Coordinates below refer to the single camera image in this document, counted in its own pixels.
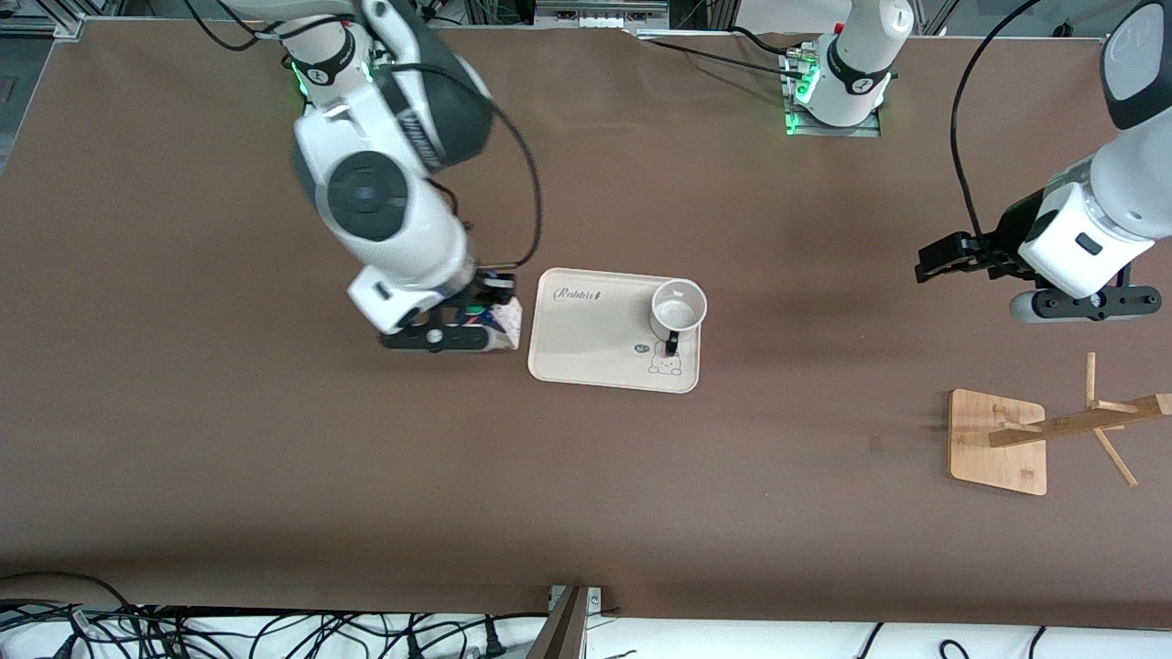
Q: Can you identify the blue white milk carton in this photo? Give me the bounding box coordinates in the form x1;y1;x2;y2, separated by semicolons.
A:
462;297;524;352

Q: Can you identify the white smiley cup black handle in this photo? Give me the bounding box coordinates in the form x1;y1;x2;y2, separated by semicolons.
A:
650;279;709;358

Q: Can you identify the wooden cup rack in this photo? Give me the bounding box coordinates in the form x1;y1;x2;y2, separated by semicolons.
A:
948;352;1172;497

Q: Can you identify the beige rabbit print tray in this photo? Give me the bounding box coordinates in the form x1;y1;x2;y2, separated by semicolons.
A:
527;267;703;394

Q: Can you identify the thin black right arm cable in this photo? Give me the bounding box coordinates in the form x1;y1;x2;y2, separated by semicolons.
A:
429;181;472;234

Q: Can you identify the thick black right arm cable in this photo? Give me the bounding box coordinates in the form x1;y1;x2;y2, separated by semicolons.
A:
389;62;544;272

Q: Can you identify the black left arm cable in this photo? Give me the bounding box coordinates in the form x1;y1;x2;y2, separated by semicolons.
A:
950;0;1045;253

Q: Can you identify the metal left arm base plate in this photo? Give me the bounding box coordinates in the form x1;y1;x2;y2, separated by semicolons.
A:
781;46;883;139

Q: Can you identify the black cable on table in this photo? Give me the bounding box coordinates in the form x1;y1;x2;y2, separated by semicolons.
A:
638;26;816;81

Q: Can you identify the metal table edge bracket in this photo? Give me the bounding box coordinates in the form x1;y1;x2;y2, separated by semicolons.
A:
529;585;603;659

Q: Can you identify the tangled black cable bundle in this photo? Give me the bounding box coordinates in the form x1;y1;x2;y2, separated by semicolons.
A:
0;572;550;659

